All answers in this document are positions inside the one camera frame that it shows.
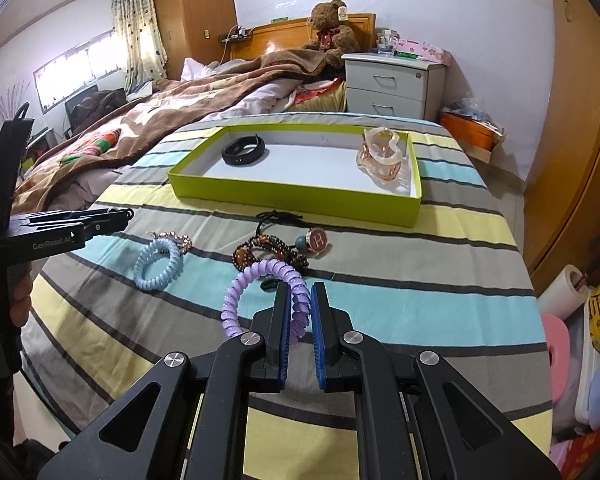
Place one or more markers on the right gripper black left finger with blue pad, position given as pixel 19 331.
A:
pixel 269 373

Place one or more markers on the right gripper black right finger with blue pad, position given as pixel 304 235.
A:
pixel 328 327

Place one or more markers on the person's left hand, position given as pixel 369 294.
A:
pixel 20 304

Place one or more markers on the brown fleece blanket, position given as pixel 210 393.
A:
pixel 146 121

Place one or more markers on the striped bed sheet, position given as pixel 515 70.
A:
pixel 455 282

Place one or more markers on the red green patterned pillow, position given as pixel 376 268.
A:
pixel 95 144

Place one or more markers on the green shallow tray box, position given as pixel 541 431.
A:
pixel 306 168

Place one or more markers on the black wristband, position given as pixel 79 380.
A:
pixel 243 151

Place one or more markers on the translucent pink hair claw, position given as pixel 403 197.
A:
pixel 380 155

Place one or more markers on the pink round stool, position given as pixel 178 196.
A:
pixel 558 349

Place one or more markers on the patterned window curtain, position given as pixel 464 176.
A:
pixel 142 53

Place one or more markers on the white paper roll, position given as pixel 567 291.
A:
pixel 565 294

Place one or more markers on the orange storage box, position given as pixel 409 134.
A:
pixel 477 133

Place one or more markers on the white bedside cabinet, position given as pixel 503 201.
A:
pixel 393 87

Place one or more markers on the wooden door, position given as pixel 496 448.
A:
pixel 562 209

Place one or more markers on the brown teddy bear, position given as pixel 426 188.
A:
pixel 333 35

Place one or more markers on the wooden headboard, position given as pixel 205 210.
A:
pixel 293 34

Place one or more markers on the wooden wardrobe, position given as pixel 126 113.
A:
pixel 192 29

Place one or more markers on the pink tissue box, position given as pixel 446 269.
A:
pixel 423 51

